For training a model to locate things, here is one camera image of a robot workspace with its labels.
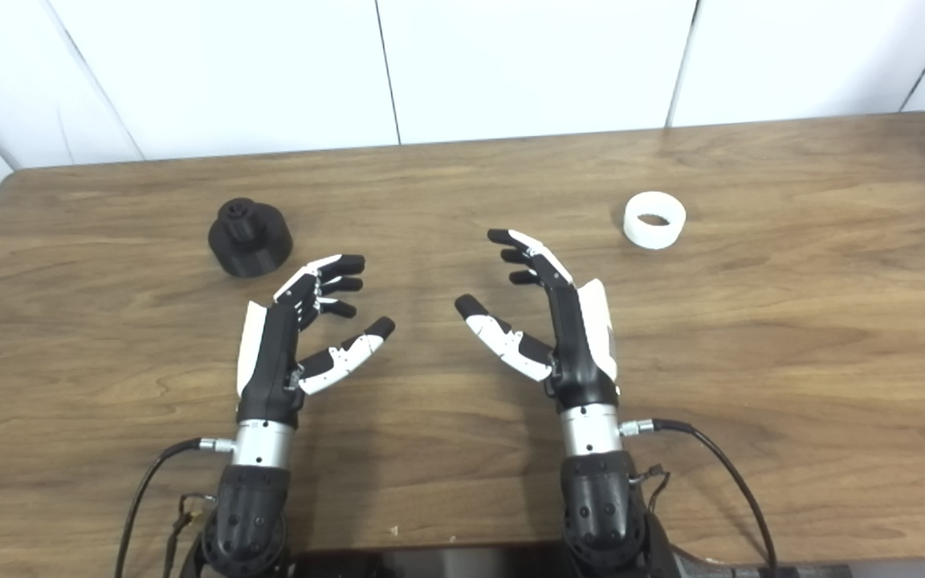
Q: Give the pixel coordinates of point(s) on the grey textured floor mat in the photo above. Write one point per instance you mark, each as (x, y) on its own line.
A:
(832, 570)

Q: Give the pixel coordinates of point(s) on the right robot hand, white and black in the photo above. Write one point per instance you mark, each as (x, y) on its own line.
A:
(571, 337)

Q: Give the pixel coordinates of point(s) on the left robot hand, white and black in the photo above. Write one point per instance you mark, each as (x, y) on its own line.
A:
(270, 353)

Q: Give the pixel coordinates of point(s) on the round black part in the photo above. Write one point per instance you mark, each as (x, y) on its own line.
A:
(250, 241)

